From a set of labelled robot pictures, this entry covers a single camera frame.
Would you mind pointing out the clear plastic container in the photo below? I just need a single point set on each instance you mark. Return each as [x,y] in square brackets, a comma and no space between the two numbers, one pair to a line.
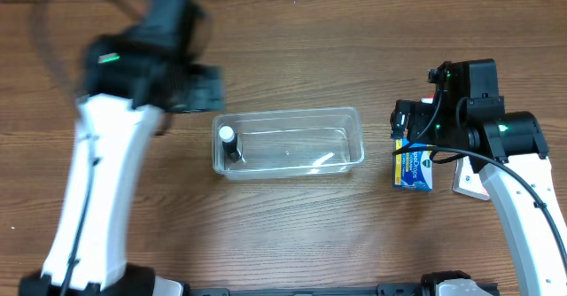
[290,143]

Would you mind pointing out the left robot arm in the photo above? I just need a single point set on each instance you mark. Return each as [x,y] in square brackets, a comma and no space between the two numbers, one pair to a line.
[134,82]

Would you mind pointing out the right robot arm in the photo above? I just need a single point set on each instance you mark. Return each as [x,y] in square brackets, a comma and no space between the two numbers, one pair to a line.
[509,153]

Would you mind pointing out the black bottle white cap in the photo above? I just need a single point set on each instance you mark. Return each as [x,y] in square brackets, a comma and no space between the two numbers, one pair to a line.
[230,143]

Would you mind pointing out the white Hansaplast plaster box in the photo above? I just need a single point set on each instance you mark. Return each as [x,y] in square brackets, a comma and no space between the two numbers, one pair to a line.
[466,182]

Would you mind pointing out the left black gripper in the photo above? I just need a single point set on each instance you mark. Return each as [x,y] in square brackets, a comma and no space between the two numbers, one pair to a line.
[204,89]

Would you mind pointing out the red white carton box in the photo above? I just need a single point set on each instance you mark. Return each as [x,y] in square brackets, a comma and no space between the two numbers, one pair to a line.
[427,100]

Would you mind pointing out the blue yellow VapoDrops box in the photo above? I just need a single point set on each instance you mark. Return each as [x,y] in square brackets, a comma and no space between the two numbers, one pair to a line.
[412,171]

